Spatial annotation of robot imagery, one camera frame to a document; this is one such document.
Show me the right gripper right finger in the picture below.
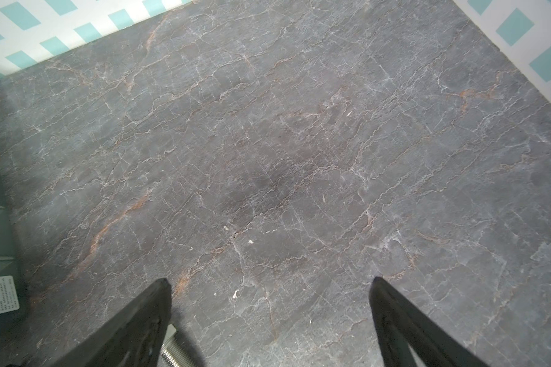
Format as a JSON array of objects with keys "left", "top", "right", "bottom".
[{"left": 369, "top": 276, "right": 486, "bottom": 366}]

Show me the silver bolt right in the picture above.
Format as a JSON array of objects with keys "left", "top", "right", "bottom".
[{"left": 160, "top": 324, "right": 198, "bottom": 367}]

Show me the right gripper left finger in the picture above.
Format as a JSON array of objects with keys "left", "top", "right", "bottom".
[{"left": 54, "top": 278, "right": 171, "bottom": 366}]

